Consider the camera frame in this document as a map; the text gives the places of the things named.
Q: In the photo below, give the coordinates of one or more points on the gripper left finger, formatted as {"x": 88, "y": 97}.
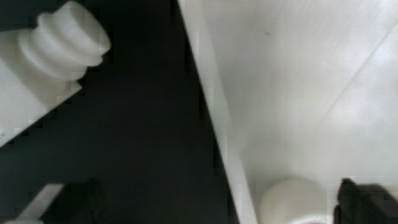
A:
{"x": 69, "y": 204}

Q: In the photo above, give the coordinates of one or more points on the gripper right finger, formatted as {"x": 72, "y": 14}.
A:
{"x": 367, "y": 204}

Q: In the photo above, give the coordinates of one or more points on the white leg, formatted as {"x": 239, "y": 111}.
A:
{"x": 47, "y": 55}

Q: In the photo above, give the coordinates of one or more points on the white square tabletop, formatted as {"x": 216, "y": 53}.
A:
{"x": 298, "y": 64}

